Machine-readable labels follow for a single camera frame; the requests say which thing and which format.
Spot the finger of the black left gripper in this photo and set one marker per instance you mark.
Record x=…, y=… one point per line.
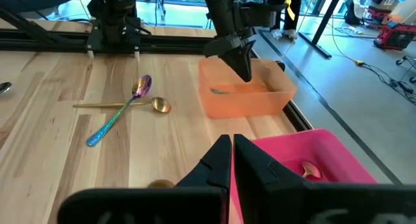
x=249, y=61
x=237, y=61

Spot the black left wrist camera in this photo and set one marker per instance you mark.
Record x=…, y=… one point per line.
x=260, y=14

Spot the silver spoon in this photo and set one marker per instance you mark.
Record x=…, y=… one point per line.
x=5, y=87

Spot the black bag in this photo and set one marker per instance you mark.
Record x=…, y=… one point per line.
x=352, y=13

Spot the pink plastic bin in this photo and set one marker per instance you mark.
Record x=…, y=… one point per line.
x=325, y=146

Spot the black desk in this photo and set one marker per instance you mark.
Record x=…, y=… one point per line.
x=320, y=26

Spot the person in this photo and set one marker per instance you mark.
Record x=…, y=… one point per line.
x=291, y=29

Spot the black diagonal frame strut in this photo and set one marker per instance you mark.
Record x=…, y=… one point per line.
x=26, y=24

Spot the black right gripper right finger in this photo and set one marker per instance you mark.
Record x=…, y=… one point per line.
x=276, y=204

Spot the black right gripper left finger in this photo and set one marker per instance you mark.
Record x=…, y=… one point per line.
x=195, y=204

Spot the red toolbox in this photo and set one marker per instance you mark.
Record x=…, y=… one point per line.
x=395, y=35

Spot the orange plastic bin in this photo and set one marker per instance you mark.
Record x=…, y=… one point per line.
x=247, y=102

